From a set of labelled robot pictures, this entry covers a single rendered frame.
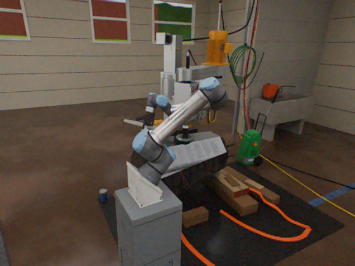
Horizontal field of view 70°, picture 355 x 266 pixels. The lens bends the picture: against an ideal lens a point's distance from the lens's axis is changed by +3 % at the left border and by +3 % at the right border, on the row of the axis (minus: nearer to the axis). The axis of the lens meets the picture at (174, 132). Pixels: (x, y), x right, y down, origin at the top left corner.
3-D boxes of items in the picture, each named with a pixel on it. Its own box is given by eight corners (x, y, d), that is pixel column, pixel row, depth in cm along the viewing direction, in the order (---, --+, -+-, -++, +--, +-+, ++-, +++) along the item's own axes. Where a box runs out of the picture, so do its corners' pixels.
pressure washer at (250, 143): (251, 156, 458) (258, 111, 428) (262, 165, 426) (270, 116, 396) (234, 158, 449) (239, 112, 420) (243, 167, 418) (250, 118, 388)
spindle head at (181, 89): (189, 113, 322) (191, 78, 306) (204, 116, 309) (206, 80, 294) (173, 120, 294) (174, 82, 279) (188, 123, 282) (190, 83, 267)
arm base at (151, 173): (161, 189, 183) (169, 178, 184) (144, 178, 171) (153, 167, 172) (149, 177, 197) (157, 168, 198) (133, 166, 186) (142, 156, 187)
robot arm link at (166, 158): (166, 177, 183) (181, 158, 185) (151, 164, 174) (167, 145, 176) (158, 168, 196) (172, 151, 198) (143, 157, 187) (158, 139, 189)
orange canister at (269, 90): (259, 97, 557) (261, 82, 546) (274, 95, 580) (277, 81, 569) (267, 99, 539) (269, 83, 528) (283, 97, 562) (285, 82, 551)
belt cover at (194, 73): (212, 75, 351) (213, 63, 345) (229, 76, 337) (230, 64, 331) (171, 83, 278) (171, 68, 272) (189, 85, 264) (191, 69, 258)
